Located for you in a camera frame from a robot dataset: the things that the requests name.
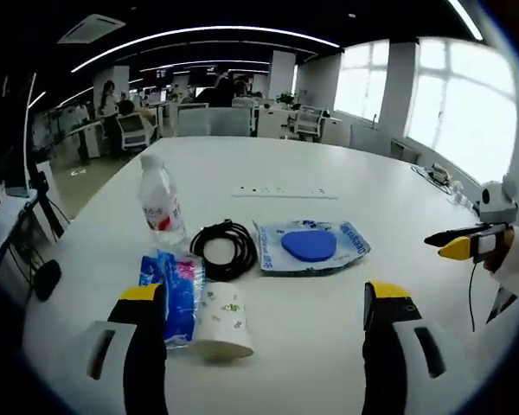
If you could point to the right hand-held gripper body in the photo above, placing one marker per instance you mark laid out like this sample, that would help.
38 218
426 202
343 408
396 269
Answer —
499 203

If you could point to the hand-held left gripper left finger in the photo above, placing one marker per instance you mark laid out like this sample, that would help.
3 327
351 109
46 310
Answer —
142 354

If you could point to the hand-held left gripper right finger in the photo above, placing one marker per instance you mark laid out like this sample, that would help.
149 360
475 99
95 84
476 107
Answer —
385 354

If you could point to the blue tissue packet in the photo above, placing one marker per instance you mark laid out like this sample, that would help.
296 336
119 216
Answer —
179 298

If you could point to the white printed paper cup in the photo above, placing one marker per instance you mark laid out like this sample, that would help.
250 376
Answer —
222 320

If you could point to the bag with blue disc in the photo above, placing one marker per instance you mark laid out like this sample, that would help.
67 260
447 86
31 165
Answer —
311 246

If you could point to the clear plastic water bottle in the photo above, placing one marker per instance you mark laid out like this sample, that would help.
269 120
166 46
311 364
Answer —
160 203

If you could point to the small white items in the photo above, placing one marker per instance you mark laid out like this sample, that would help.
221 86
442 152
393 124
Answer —
463 196

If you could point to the person's right hand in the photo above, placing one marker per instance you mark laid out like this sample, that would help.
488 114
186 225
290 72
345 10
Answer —
499 253

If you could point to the large window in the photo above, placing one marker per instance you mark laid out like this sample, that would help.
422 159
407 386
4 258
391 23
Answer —
463 104
361 80

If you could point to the white table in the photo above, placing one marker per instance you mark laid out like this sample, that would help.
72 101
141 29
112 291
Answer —
328 242

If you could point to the black oval object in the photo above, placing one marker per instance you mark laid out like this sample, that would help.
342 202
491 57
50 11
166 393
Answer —
47 281

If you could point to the white power strip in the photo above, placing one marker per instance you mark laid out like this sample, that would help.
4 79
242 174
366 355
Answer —
285 192

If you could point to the black tripod stand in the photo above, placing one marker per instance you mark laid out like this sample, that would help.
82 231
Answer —
47 207

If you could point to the white office chair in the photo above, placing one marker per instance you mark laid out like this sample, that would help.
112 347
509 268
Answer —
308 123
134 134

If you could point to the green potted plant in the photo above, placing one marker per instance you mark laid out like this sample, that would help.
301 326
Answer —
287 98

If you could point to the grey desk partition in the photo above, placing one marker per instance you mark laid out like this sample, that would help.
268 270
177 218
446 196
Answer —
212 122

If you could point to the white ceiling light strip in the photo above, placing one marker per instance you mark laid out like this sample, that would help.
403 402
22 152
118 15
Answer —
199 30

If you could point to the ceiling air vent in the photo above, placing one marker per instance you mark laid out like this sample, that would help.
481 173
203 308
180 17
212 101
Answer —
91 29

